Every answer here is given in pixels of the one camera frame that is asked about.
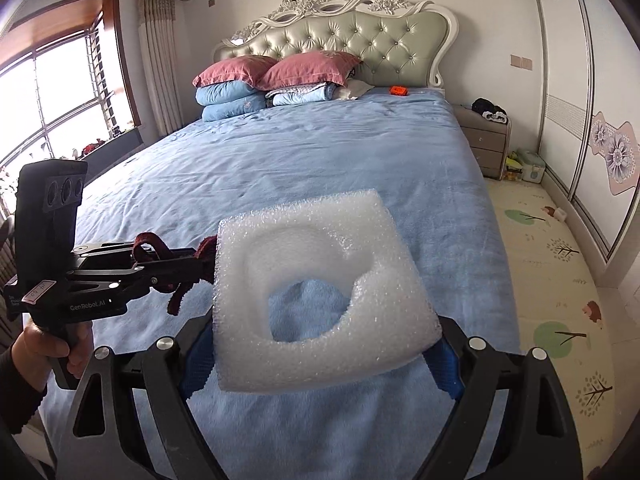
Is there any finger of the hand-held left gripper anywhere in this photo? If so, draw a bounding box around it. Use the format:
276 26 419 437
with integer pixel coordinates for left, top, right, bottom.
107 267 201 306
132 246 200 268

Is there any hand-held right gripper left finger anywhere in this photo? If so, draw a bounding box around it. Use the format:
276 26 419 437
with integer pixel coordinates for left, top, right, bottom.
65 307 223 480

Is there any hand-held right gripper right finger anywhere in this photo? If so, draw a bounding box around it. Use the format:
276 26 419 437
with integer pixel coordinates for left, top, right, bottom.
422 312 583 480

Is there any dark red strap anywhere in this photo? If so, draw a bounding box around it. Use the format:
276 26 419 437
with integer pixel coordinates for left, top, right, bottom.
132 231 221 317

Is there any white foam block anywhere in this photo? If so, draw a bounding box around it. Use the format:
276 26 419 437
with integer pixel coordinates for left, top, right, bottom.
212 189 443 393

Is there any person's left forearm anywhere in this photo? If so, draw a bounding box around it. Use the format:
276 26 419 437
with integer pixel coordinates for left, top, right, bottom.
0 345 48 436

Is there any person's left hand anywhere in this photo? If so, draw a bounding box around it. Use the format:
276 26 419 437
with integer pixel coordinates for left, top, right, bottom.
12 322 93 393

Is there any beige cartoon play mat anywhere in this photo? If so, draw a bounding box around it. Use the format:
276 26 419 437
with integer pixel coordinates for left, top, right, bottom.
482 177 618 480

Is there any bed with blue sheet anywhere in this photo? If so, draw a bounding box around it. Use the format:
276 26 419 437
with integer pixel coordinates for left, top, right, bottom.
37 85 521 480

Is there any pink pillow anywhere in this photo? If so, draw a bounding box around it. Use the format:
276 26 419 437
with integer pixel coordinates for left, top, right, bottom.
255 51 363 92
192 57 278 89

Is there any beige striped curtain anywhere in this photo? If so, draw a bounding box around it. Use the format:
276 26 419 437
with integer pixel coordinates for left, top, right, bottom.
137 0 183 136

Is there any folded patterned grey-blue quilt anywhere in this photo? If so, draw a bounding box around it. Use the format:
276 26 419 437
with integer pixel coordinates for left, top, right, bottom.
265 82 348 107

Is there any green and white box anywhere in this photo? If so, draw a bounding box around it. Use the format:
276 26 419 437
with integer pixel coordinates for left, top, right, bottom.
516 148 546 183

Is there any grey nightstand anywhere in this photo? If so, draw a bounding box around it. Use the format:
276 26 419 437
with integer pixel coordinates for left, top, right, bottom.
452 104 513 180

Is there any tufted green white headboard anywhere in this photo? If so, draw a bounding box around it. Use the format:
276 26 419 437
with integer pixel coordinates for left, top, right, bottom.
212 0 460 92

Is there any white wardrobe with flower print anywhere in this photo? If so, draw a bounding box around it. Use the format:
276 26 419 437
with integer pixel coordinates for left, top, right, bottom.
525 0 640 281

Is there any window with brown frame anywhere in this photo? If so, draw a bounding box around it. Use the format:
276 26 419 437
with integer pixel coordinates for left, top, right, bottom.
0 0 141 211

